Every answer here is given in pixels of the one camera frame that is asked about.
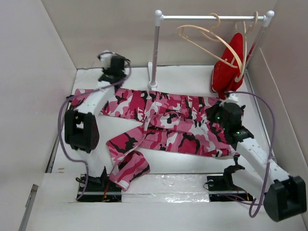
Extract pink camouflage trousers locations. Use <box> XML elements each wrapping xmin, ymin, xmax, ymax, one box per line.
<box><xmin>99</xmin><ymin>89</ymin><xmax>236</xmax><ymax>191</ymax></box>

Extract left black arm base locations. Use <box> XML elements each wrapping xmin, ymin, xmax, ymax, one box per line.
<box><xmin>76</xmin><ymin>167</ymin><xmax>122</xmax><ymax>203</ymax></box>

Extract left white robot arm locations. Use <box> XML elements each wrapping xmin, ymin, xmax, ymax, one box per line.
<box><xmin>64</xmin><ymin>51</ymin><xmax>130</xmax><ymax>191</ymax></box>

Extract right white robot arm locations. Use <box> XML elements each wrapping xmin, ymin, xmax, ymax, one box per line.
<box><xmin>206</xmin><ymin>102</ymin><xmax>307</xmax><ymax>222</ymax></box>

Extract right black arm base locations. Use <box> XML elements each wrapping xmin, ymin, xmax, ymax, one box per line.
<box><xmin>203</xmin><ymin>164</ymin><xmax>253</xmax><ymax>205</ymax></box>

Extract beige hanger with red garment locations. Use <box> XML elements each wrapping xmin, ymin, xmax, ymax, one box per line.
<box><xmin>234</xmin><ymin>11</ymin><xmax>258</xmax><ymax>83</ymax></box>

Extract empty beige wooden hanger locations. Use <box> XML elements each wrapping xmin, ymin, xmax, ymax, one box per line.
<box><xmin>176</xmin><ymin>13</ymin><xmax>243</xmax><ymax>69</ymax></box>

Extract white clothes rack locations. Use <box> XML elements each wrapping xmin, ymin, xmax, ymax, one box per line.
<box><xmin>148</xmin><ymin>10</ymin><xmax>275</xmax><ymax>90</ymax></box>

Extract red shorts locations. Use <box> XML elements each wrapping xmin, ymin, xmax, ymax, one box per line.
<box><xmin>211</xmin><ymin>33</ymin><xmax>243</xmax><ymax>100</ymax></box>

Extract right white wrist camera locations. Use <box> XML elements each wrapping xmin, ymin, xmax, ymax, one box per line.
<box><xmin>224</xmin><ymin>92</ymin><xmax>239</xmax><ymax>104</ymax></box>

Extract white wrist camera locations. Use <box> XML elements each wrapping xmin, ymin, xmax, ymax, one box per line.
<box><xmin>97</xmin><ymin>51</ymin><xmax>115</xmax><ymax>68</ymax></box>
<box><xmin>224</xmin><ymin>92</ymin><xmax>239</xmax><ymax>104</ymax></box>

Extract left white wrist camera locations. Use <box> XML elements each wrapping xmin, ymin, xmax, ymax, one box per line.
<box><xmin>97</xmin><ymin>51</ymin><xmax>115</xmax><ymax>68</ymax></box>

